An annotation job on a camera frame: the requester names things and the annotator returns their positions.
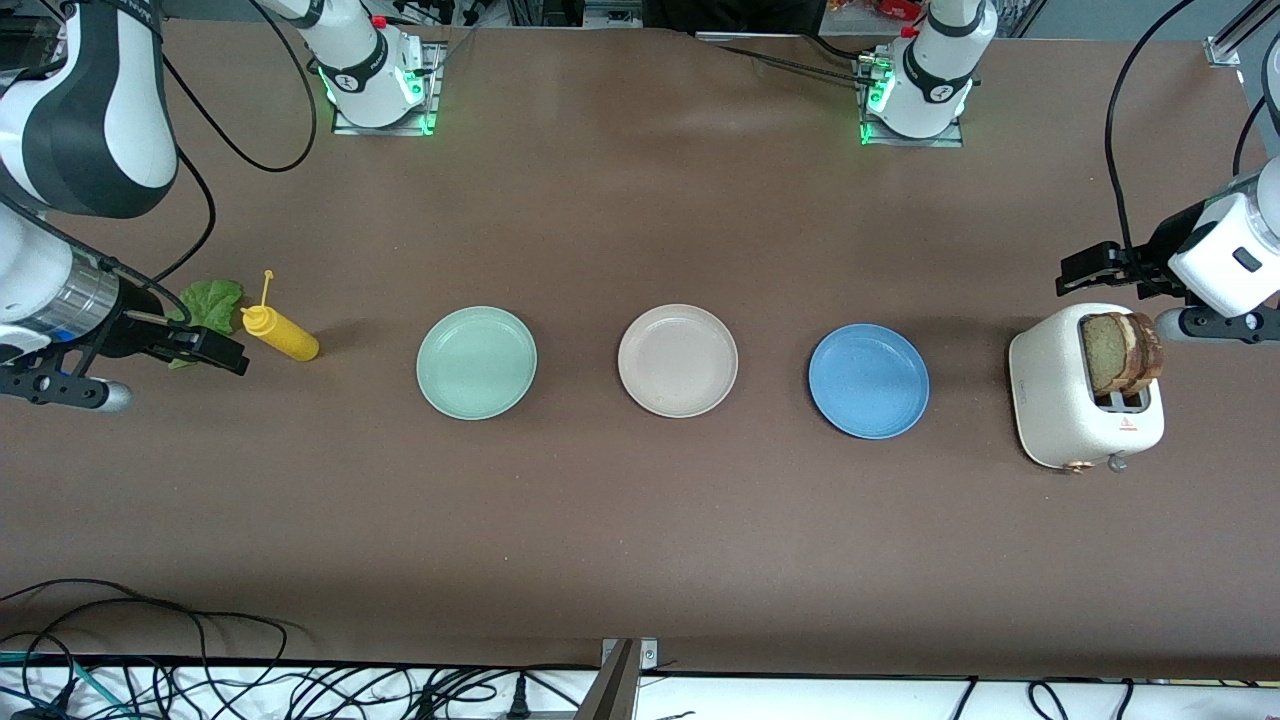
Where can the beige plate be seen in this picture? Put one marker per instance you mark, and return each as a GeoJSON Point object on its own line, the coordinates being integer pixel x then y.
{"type": "Point", "coordinates": [677, 360]}

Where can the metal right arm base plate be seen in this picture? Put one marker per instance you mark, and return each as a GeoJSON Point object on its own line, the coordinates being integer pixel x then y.
{"type": "Point", "coordinates": [430, 95]}

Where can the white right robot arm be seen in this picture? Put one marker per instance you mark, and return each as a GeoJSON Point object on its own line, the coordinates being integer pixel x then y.
{"type": "Point", "coordinates": [90, 110]}

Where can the white toaster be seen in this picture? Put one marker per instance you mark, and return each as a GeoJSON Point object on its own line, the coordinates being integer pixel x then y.
{"type": "Point", "coordinates": [1050, 400]}

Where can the aluminium frame profile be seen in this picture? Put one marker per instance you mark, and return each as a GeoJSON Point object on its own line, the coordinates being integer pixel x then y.
{"type": "Point", "coordinates": [1222, 50]}

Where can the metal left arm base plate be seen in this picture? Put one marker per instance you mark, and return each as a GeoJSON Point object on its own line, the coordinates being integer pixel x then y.
{"type": "Point", "coordinates": [955, 140]}

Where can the blue plate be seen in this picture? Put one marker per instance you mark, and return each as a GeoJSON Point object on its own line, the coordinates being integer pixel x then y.
{"type": "Point", "coordinates": [868, 380]}

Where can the black power plug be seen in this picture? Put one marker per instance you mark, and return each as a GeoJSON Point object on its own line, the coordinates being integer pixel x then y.
{"type": "Point", "coordinates": [518, 700]}

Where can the green lettuce leaf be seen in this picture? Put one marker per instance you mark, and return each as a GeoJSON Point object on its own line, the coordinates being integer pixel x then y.
{"type": "Point", "coordinates": [215, 300]}

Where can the grey metal bracket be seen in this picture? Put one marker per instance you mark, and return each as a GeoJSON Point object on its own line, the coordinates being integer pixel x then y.
{"type": "Point", "coordinates": [615, 680]}

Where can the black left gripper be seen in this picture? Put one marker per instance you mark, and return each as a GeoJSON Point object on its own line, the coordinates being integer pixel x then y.
{"type": "Point", "coordinates": [1158, 245]}

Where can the pale green plate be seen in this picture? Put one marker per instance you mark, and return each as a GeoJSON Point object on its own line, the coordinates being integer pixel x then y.
{"type": "Point", "coordinates": [476, 362]}

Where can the brown bread slice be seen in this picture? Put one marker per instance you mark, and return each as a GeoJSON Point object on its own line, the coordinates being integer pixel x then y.
{"type": "Point", "coordinates": [1150, 350]}
{"type": "Point", "coordinates": [1105, 355]}

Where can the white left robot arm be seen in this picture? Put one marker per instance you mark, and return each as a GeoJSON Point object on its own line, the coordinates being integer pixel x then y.
{"type": "Point", "coordinates": [940, 70]}

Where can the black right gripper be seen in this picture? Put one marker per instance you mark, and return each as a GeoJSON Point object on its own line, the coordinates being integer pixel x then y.
{"type": "Point", "coordinates": [135, 331]}

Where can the yellow squeeze bottle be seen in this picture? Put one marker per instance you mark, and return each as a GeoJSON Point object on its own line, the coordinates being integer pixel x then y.
{"type": "Point", "coordinates": [285, 338]}

